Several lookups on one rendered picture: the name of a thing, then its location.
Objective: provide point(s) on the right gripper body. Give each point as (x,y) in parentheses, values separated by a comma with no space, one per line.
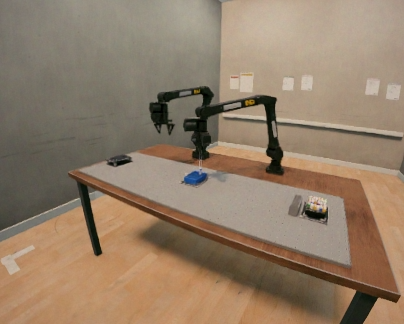
(165,122)

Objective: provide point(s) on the blue grid rack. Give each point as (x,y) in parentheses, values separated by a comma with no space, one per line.
(193,178)

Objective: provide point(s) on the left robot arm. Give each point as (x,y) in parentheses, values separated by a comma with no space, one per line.
(273,149)

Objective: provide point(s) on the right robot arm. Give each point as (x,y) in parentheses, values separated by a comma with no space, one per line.
(156,107)

